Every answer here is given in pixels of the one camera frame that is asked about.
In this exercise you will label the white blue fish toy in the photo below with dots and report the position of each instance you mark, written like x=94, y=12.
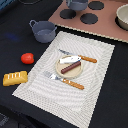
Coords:
x=69, y=59

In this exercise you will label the red tomato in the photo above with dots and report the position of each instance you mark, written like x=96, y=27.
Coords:
x=27, y=58

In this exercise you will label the yellow bread loaf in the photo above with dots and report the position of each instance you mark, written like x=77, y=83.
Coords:
x=15, y=78

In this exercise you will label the grey saucepan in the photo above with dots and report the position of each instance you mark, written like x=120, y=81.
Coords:
x=77, y=5

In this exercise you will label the round wooden plate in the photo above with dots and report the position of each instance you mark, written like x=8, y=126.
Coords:
x=70, y=73

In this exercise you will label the brown sausage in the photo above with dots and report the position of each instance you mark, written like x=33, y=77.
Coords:
x=70, y=67

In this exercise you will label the beige woven placemat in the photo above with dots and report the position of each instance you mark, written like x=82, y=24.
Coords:
x=64, y=101

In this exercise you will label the brown toy stove top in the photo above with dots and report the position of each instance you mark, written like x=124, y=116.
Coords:
x=104, y=27

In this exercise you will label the beige bowl on stove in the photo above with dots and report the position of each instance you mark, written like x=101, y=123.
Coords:
x=122, y=14

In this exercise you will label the fork with orange handle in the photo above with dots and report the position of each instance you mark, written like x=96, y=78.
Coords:
x=66, y=81

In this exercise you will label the knife with orange handle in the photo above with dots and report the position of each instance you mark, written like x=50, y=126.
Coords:
x=82, y=57

